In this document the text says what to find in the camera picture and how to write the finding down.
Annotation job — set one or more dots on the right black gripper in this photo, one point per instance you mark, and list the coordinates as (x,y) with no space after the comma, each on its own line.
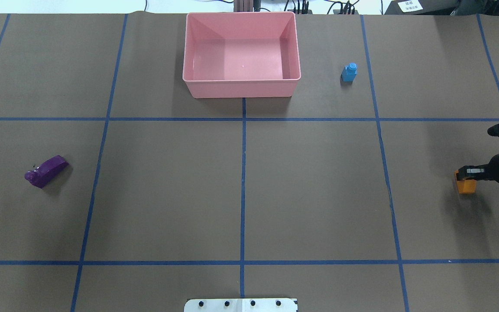
(497,168)

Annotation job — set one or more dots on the orange toy block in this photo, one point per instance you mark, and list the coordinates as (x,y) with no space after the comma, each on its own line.
(465,186)

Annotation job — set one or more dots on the purple toy block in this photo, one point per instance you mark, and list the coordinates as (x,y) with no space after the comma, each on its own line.
(46,172)

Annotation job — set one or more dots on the pink plastic box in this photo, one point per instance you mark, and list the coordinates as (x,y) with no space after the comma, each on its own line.
(243,54)

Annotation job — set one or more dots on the small blue toy block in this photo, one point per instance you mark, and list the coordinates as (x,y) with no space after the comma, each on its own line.
(349,72)

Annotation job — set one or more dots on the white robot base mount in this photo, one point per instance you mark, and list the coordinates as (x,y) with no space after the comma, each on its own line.
(242,305)

